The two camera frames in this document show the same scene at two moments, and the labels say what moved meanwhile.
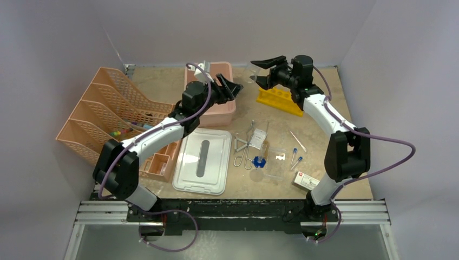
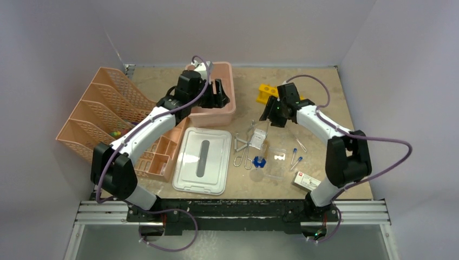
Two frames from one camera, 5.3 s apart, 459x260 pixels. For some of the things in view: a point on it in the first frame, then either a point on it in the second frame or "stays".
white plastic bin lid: [203, 163] stays
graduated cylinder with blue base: [260, 161] stays
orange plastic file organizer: [113, 110] stays
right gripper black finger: [264, 82] -> [269, 104]
